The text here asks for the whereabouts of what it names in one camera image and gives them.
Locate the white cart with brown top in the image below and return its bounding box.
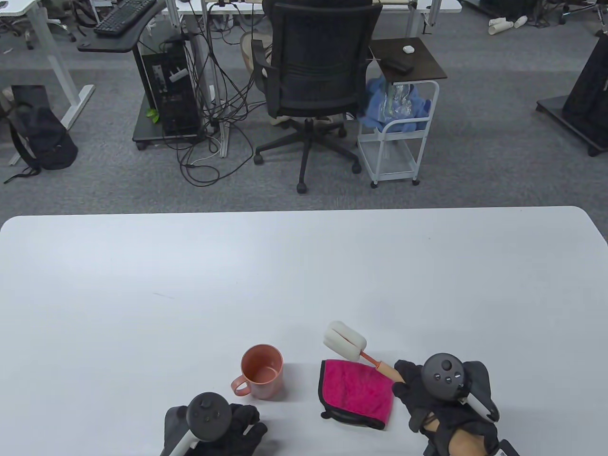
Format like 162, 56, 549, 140
356, 37, 448, 187

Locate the black left hand controller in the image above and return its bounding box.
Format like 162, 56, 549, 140
172, 392, 233, 456

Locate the white sponge brush wooden handle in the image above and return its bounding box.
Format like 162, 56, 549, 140
323, 321, 405, 383

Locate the bundle of black cables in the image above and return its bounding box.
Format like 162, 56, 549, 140
161, 0, 267, 187

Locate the black hand controller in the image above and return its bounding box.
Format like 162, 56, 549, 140
421, 353, 500, 423
172, 392, 233, 456

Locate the magenta microfiber cloth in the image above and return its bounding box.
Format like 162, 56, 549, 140
318, 360, 396, 430

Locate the person's right forearm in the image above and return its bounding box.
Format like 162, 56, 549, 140
444, 429, 490, 456

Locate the black flat case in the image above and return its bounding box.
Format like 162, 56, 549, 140
381, 57, 414, 75

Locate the black mesh office chair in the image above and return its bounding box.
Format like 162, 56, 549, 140
250, 0, 384, 195

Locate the black stand on wheeled base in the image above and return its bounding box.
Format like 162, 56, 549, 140
536, 29, 608, 157

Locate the clear plastic bag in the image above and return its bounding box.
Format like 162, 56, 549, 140
386, 82, 421, 120

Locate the black right hand controller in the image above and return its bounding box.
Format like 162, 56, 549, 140
421, 353, 500, 423

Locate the black keyboard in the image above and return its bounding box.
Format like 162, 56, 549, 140
93, 0, 159, 37

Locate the black computer tower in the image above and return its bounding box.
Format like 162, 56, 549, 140
139, 39, 203, 139

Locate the long white desk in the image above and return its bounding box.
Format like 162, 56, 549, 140
166, 0, 464, 16

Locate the person's right hand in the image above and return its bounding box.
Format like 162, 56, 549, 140
392, 360, 500, 449

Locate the blue cloth bundle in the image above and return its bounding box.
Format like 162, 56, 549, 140
362, 75, 432, 134

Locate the person's left hand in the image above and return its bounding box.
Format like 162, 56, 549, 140
164, 404, 268, 456

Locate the black rolling platform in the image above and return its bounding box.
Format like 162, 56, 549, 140
132, 101, 210, 152

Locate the black backpack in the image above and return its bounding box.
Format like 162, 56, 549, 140
3, 85, 79, 184

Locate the beige bag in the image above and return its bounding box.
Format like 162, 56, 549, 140
239, 31, 274, 77

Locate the white desk with legs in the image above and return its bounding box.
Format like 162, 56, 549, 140
0, 0, 96, 132

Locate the group of white paper cups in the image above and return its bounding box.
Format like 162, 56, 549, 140
487, 15, 529, 36

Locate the black curved desk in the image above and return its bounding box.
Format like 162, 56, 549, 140
77, 0, 170, 53

